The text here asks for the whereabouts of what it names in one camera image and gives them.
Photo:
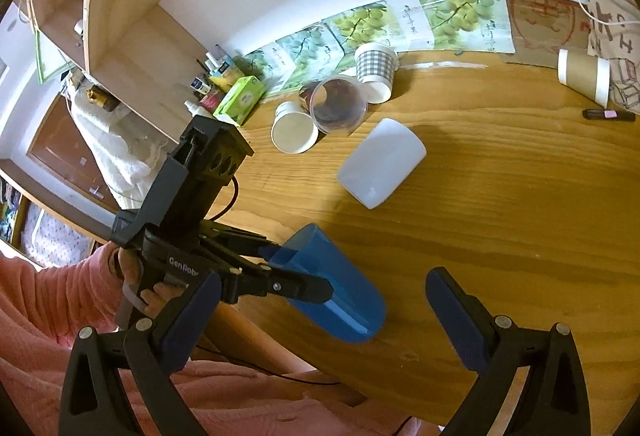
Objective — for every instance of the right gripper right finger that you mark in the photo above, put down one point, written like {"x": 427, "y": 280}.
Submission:
{"x": 554, "y": 398}

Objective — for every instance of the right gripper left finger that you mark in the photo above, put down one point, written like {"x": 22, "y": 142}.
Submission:
{"x": 94, "y": 400}

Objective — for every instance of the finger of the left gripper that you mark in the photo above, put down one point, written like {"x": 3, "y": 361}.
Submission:
{"x": 262, "y": 280}
{"x": 238, "y": 241}

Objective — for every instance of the blue plastic cup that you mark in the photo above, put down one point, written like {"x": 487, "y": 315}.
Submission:
{"x": 356, "y": 311}

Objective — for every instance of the pink sleeve left forearm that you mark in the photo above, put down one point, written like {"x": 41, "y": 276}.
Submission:
{"x": 55, "y": 303}

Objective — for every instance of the white paper cup black print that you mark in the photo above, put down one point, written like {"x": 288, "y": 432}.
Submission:
{"x": 293, "y": 130}

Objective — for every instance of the white plastic cup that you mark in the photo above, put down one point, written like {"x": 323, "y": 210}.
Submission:
{"x": 380, "y": 164}

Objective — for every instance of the clear plastic cup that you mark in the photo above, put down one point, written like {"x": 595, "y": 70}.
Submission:
{"x": 337, "y": 105}

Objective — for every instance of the checkered paper cup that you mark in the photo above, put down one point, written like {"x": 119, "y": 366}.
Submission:
{"x": 376, "y": 65}

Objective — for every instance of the brown paper cup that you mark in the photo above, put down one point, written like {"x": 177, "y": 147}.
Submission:
{"x": 588, "y": 75}

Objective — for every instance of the person's left hand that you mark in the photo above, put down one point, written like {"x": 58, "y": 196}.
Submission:
{"x": 154, "y": 298}

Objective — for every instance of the white lace cloth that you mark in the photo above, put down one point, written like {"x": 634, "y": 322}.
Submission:
{"x": 128, "y": 150}

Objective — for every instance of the green tissue box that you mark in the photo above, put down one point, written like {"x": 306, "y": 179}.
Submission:
{"x": 240, "y": 100}

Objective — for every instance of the pink cylindrical can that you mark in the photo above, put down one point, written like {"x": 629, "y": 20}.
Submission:
{"x": 212, "y": 99}

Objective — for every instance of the wooden bookshelf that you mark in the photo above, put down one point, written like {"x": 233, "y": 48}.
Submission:
{"x": 133, "y": 48}

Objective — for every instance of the dark marker pen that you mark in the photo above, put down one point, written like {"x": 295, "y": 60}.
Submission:
{"x": 608, "y": 115}

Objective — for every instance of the grape picture poster strip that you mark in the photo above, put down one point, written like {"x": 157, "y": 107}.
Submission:
{"x": 328, "y": 46}

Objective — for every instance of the brown cardboard sheet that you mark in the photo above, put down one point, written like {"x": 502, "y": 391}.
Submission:
{"x": 540, "y": 28}

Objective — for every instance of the patterned storage bag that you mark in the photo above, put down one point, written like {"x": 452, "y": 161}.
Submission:
{"x": 614, "y": 36}

